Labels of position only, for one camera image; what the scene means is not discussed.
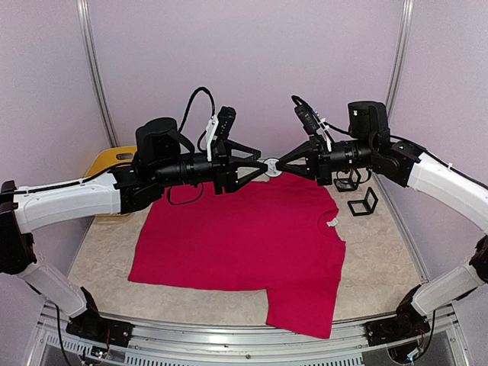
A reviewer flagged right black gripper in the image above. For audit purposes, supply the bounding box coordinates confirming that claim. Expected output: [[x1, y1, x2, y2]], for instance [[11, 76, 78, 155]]
[[277, 133, 377, 185]]

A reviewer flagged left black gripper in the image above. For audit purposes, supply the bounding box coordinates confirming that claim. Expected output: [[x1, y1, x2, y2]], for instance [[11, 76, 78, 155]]
[[153, 139, 268, 194]]

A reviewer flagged black brooch display box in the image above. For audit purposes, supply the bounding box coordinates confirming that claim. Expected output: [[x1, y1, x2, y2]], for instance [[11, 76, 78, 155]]
[[333, 169, 361, 192]]

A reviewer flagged magenta t-shirt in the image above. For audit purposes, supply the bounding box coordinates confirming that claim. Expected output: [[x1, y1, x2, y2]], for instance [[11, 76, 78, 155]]
[[129, 174, 345, 339]]

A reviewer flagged yellow plastic basket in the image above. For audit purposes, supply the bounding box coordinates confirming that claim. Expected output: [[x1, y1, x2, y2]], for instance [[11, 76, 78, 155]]
[[82, 146, 138, 218]]

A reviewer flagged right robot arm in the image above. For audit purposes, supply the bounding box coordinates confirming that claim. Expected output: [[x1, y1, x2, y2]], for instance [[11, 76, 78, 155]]
[[276, 95, 487, 346]]

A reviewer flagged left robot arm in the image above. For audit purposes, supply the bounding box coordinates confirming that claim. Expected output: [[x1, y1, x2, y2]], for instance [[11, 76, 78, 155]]
[[1, 117, 268, 347]]

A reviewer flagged white garment neck label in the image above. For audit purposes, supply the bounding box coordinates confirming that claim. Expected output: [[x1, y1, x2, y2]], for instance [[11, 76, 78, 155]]
[[327, 217, 339, 227]]

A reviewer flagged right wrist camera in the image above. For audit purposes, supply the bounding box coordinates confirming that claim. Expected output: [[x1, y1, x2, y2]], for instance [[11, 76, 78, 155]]
[[291, 95, 333, 153]]

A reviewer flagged right aluminium post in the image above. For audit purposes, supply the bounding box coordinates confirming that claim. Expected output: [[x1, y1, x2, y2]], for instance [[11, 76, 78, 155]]
[[386, 0, 415, 116]]

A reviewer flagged aluminium front rail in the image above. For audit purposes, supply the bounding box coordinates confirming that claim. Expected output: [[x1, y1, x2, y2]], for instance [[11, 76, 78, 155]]
[[23, 303, 472, 365]]

